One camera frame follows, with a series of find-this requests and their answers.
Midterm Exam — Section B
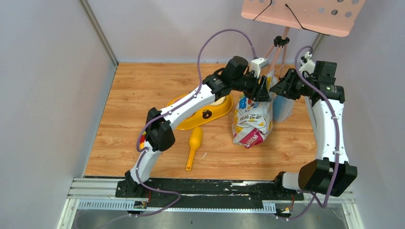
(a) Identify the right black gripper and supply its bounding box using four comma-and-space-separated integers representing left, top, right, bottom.
270, 68, 316, 100

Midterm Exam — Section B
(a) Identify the pet food bag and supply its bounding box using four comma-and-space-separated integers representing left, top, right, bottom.
232, 69, 275, 148

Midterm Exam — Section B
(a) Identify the yellow plastic scoop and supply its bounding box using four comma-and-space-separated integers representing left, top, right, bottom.
185, 127, 203, 171

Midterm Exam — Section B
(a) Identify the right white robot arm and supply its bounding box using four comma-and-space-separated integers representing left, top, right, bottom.
270, 60, 358, 199

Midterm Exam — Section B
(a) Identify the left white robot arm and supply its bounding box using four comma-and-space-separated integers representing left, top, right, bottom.
118, 56, 270, 197

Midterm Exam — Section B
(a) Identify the yellow double pet feeder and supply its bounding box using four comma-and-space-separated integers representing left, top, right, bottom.
176, 95, 234, 130

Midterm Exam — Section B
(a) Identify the cream bowl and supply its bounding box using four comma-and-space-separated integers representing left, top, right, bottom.
211, 96, 226, 106

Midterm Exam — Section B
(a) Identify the pink music stand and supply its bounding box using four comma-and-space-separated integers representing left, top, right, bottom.
241, 0, 365, 74

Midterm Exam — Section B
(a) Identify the red toy block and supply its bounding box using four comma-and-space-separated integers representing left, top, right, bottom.
140, 131, 146, 142

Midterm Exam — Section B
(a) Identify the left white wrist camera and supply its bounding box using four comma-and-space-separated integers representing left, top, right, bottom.
250, 57, 269, 78

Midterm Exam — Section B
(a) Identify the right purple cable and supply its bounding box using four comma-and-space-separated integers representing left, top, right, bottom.
275, 45, 341, 220

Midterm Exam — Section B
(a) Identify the purple cable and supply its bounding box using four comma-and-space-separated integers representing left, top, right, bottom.
275, 45, 341, 220
128, 29, 257, 218

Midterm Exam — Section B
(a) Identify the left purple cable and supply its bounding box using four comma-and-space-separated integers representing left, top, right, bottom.
128, 29, 257, 218

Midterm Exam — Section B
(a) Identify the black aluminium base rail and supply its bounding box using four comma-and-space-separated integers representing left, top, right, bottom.
68, 177, 355, 214

